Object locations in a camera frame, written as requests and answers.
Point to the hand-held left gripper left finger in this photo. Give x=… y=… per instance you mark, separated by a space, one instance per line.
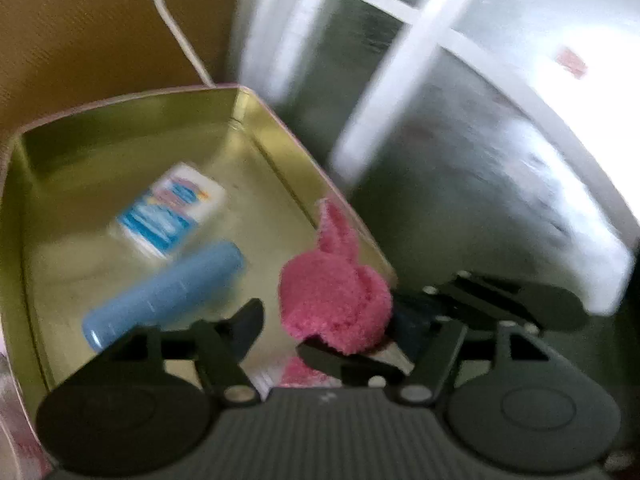
x=250 y=317

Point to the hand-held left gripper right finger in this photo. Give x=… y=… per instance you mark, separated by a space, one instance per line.
x=322 y=356

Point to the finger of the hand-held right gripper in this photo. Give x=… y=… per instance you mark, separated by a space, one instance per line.
x=500 y=301

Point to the white blue-print tissue pack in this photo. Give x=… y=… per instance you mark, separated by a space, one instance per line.
x=165 y=210

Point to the pink fluffy toy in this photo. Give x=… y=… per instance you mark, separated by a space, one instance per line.
x=330 y=295

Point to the white framed glass door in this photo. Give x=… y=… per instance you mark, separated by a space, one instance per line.
x=415 y=35

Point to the red sticker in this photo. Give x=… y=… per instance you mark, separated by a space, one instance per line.
x=571 y=62

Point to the brown board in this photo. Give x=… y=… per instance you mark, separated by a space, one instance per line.
x=75 y=35

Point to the light blue cylinder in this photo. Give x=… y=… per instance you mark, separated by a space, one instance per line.
x=160 y=295

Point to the pink tin box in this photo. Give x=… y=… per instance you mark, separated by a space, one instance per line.
x=100 y=170

